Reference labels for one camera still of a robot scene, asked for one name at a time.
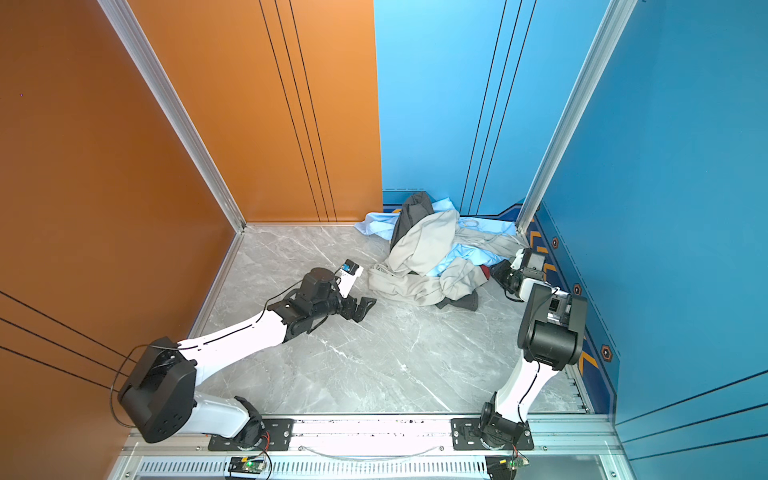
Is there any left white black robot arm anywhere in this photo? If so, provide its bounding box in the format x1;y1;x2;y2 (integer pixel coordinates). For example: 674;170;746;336
116;260;376;451

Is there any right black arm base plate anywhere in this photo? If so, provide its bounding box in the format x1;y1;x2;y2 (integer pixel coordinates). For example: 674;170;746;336
449;417;535;452

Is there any small board with wires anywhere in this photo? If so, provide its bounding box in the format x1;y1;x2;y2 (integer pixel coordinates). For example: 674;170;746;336
485;455;530;480

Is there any right aluminium corner post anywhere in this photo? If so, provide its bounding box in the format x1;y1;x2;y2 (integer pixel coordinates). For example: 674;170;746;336
515;0;637;237

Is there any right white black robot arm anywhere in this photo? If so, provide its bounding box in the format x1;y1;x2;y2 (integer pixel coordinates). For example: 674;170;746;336
478;260;588;450

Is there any left aluminium corner post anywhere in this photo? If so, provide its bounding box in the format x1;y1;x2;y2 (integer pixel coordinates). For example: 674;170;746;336
97;0;248;233

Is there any green circuit board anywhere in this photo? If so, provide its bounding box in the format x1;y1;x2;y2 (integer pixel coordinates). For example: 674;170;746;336
226;456;269;479

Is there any aluminium front frame rail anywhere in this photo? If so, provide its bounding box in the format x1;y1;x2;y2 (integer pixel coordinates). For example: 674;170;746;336
109;414;634;479

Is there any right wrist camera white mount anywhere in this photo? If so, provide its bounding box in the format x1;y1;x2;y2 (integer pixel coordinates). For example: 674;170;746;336
520;248;546;282

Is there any dark grey cloth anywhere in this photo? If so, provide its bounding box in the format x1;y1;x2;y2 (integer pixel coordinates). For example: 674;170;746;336
390;191;434;249

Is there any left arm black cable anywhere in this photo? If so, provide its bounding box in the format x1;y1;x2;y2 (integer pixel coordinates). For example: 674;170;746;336
107;281;301;430

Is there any beige grey cloth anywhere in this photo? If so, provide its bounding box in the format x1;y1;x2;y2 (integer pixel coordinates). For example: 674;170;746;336
367;210;524;306

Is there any light blue cloth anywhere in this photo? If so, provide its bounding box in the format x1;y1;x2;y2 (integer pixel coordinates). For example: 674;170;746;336
354;209;518;277

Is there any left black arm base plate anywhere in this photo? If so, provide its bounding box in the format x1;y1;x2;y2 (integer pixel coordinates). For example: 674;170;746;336
207;418;295;453

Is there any aluminium corner post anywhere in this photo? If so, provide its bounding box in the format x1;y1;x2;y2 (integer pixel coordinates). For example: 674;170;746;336
97;0;248;233
515;0;637;237

